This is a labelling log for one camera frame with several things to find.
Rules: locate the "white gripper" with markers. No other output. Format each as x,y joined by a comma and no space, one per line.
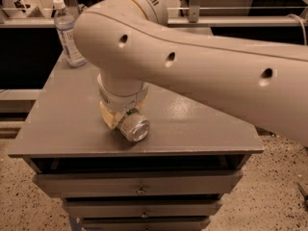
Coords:
121,102

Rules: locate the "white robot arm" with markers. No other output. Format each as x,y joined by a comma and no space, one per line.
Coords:
263,83

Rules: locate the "top grey drawer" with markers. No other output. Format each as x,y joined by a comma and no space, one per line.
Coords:
138,183

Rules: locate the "bottom grey drawer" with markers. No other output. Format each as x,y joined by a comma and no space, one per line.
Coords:
145,224

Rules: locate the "grey drawer cabinet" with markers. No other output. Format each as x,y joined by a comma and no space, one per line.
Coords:
164,168

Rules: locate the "grey drawer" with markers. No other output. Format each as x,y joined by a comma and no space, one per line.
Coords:
145,224
142,208
138,183

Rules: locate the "middle grey drawer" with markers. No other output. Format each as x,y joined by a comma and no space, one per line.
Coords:
142,208

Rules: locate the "clear plastic water bottle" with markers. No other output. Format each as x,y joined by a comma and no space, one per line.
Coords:
64,23

